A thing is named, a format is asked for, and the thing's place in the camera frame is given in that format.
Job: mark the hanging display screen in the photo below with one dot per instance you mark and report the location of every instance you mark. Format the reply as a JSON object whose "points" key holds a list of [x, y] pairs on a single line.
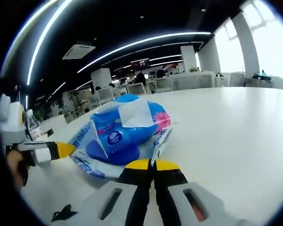
{"points": [[140, 64]]}

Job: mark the blue tissue pack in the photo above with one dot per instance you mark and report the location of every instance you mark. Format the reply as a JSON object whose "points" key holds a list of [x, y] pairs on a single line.
{"points": [[122, 139]]}

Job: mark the potted green plant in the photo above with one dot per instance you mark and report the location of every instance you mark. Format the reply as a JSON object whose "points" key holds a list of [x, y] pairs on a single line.
{"points": [[194, 70]]}

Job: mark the large bright window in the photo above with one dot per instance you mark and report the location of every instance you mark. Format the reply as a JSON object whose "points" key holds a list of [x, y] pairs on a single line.
{"points": [[273, 40]]}

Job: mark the clear plastic water bottle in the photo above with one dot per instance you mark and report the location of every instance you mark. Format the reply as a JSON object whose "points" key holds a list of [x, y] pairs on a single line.
{"points": [[34, 127]]}

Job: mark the curved ceiling light strip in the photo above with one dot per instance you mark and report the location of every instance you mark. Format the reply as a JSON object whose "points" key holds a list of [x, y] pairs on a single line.
{"points": [[44, 35]]}

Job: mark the black pouch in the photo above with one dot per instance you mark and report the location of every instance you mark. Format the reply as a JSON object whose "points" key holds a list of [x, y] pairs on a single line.
{"points": [[50, 132]]}

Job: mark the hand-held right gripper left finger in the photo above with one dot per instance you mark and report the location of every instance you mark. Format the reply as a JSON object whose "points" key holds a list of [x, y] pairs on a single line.
{"points": [[134, 179]]}

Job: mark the narrow bright window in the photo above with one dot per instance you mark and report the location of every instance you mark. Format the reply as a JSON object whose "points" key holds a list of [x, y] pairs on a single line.
{"points": [[228, 49]]}

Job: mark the ceiling air conditioner vent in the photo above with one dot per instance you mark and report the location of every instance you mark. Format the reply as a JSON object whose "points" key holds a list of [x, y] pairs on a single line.
{"points": [[79, 51]]}

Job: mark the teal item on sill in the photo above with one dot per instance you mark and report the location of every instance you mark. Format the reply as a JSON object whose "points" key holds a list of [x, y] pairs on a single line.
{"points": [[262, 76]]}

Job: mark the person's left hand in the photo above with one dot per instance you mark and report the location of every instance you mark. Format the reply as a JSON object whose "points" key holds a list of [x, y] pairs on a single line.
{"points": [[14, 162]]}

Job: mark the long ceiling light strip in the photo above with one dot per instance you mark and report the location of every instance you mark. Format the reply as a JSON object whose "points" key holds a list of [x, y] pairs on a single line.
{"points": [[143, 41]]}

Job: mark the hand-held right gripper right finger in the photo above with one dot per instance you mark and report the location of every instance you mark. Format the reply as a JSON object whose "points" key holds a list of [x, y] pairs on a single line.
{"points": [[169, 179]]}

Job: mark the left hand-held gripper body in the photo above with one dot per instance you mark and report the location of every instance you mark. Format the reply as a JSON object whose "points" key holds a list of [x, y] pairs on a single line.
{"points": [[13, 120]]}

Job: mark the white bench partition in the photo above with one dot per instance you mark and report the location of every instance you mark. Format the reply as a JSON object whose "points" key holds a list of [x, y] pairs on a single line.
{"points": [[193, 80]]}

